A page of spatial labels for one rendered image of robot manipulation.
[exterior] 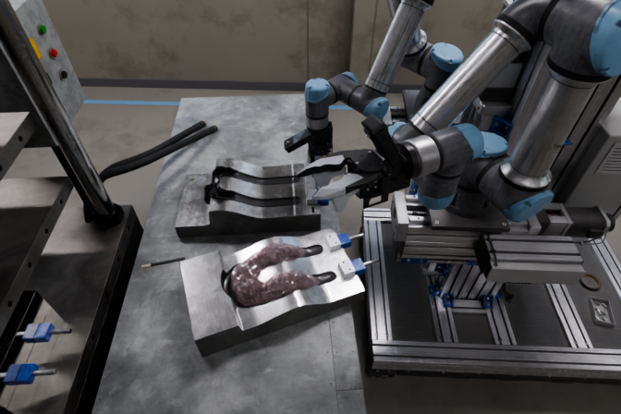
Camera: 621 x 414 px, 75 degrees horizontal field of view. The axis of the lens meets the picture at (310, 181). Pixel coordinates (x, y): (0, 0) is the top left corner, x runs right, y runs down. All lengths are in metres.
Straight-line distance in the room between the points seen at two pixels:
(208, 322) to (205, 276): 0.15
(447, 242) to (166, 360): 0.90
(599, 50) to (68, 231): 1.62
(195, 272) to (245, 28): 2.48
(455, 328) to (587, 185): 0.84
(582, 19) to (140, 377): 1.29
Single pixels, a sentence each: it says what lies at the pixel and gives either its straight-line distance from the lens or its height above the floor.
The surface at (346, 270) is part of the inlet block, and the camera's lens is 1.27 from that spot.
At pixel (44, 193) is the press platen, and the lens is 1.49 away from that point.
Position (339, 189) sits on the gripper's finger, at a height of 1.47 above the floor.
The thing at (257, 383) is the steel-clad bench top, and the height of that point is 0.80.
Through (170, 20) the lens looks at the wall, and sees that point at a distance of 3.58.
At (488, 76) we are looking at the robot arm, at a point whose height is 1.51.
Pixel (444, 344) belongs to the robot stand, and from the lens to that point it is 1.96.
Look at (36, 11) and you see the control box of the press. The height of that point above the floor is 1.43.
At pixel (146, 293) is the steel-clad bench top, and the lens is 1.42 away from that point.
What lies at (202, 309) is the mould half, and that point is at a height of 0.91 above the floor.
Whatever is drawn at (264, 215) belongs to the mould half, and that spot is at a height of 0.88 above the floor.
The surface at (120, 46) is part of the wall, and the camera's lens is 3.85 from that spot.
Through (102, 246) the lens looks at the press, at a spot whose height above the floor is 0.78.
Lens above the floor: 1.95
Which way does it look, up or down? 45 degrees down
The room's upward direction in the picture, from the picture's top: straight up
